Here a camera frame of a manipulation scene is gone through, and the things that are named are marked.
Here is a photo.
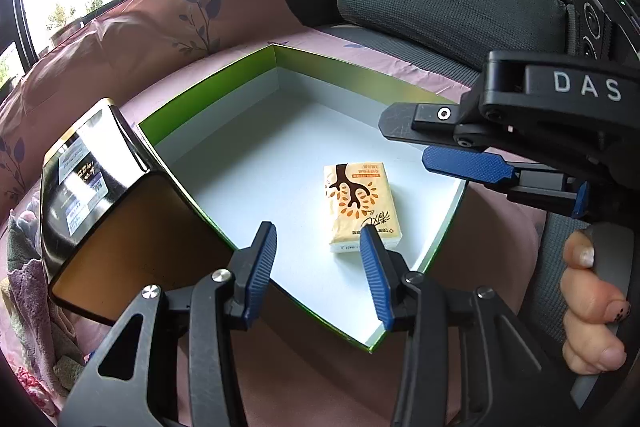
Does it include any green cardboard box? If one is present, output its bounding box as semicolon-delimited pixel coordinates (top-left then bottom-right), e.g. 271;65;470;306
137;44;471;354

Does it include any red knitted item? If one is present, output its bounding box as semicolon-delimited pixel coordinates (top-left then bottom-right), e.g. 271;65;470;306
10;364;56;403

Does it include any tree-print tissue pack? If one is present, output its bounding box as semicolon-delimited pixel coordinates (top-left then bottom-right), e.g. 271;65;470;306
322;161;403;258

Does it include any pale yellow waffle towel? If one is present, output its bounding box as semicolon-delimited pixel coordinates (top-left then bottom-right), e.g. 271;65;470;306
7;252;71;368

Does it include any pink leaf-print pillow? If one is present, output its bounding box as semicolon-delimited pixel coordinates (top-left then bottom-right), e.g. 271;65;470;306
0;0;306;208

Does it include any person's right hand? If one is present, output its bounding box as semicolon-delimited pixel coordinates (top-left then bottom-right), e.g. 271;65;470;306
559;229;631;375

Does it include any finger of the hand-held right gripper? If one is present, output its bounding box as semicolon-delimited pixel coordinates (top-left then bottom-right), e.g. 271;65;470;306
378;103;483;141
422;146;592;219

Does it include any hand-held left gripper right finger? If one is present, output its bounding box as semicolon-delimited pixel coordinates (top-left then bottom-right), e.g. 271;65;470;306
359;224;576;427

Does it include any glossy black gift box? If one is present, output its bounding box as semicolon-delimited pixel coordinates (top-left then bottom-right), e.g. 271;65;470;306
40;98;238;325

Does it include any blue and pink plush toy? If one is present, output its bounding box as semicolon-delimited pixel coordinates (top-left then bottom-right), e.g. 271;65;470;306
5;207;43;258

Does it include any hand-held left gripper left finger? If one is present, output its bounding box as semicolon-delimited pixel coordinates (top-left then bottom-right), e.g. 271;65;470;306
57;221;278;427

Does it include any green cloth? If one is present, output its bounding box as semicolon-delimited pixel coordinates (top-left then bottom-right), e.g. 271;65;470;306
52;354;93;390

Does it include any pink leaf-print bedsheet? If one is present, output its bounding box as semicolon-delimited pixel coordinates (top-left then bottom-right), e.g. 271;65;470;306
0;27;551;427

